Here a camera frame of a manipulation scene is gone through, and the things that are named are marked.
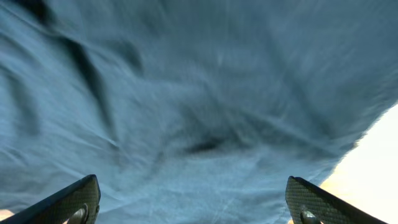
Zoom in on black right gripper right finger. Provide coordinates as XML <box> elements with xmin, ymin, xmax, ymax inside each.
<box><xmin>285</xmin><ymin>176</ymin><xmax>386</xmax><ymax>224</ymax></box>

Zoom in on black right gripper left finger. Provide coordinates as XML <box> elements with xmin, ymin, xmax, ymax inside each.
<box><xmin>1</xmin><ymin>174</ymin><xmax>101</xmax><ymax>224</ymax></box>

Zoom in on navy blue denim shorts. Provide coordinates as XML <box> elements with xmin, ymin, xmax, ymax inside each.
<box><xmin>1</xmin><ymin>0</ymin><xmax>397</xmax><ymax>223</ymax></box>

